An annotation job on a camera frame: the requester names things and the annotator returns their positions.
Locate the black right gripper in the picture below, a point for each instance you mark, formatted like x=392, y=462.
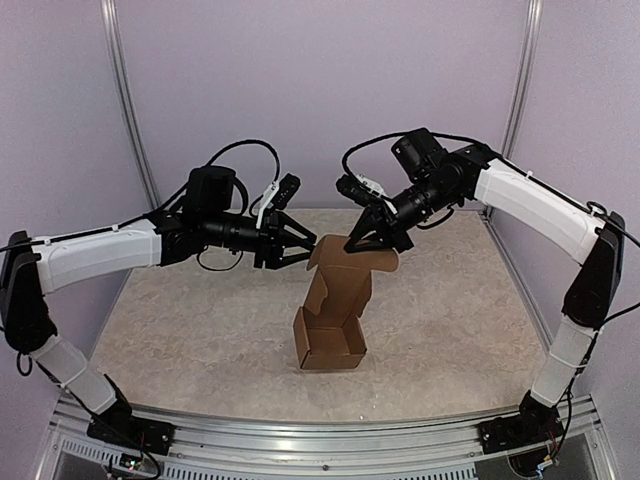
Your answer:
x=370, y=219

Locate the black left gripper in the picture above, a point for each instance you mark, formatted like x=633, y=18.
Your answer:
x=271, y=249

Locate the brown cardboard box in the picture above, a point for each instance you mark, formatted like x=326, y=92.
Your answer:
x=327, y=330

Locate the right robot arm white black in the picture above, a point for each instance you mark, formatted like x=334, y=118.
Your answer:
x=560, y=248

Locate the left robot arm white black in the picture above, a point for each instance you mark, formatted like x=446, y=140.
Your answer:
x=57, y=291

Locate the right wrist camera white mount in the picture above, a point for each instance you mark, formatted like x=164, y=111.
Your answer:
x=361, y=190

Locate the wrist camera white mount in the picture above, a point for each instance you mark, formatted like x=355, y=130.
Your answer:
x=361, y=190
x=277, y=196

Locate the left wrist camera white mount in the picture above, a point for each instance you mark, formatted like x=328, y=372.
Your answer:
x=277, y=196

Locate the right aluminium frame post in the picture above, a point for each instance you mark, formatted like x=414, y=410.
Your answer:
x=523, y=78

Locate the aluminium frame post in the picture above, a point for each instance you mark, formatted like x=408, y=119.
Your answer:
x=523, y=78
x=118, y=64

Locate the left aluminium frame post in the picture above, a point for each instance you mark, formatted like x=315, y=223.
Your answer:
x=118, y=64

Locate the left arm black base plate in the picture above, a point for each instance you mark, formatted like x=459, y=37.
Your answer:
x=145, y=435

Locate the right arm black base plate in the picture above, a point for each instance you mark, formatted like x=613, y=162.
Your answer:
x=512, y=432

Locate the front aluminium frame rail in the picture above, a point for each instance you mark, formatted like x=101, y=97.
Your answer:
x=210, y=447

